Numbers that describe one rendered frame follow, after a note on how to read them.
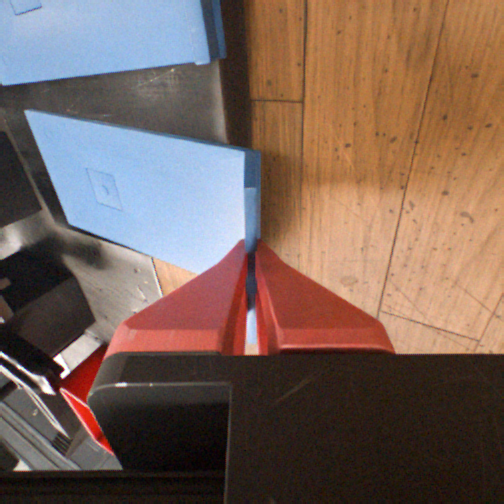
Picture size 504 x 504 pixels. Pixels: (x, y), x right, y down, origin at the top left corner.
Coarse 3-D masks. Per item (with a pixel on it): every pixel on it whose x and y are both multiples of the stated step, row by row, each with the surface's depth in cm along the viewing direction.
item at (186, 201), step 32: (32, 128) 18; (64, 128) 16; (96, 128) 15; (128, 128) 14; (64, 160) 18; (96, 160) 16; (128, 160) 15; (160, 160) 14; (192, 160) 13; (224, 160) 12; (256, 160) 12; (64, 192) 19; (128, 192) 16; (160, 192) 15; (192, 192) 14; (224, 192) 13; (256, 192) 9; (96, 224) 20; (128, 224) 18; (160, 224) 16; (192, 224) 15; (224, 224) 14; (256, 224) 10; (160, 256) 18; (192, 256) 16; (256, 288) 12
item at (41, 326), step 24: (0, 144) 24; (0, 168) 24; (0, 192) 24; (24, 192) 26; (0, 216) 25; (24, 216) 26; (0, 264) 34; (24, 264) 33; (48, 264) 33; (24, 288) 30; (48, 288) 30; (72, 288) 32; (24, 312) 28; (48, 312) 30; (72, 312) 32; (0, 336) 27; (24, 336) 29; (48, 336) 31; (72, 336) 33
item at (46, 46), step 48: (0, 0) 14; (48, 0) 13; (96, 0) 11; (144, 0) 11; (192, 0) 7; (0, 48) 15; (48, 48) 14; (96, 48) 13; (144, 48) 12; (192, 48) 8
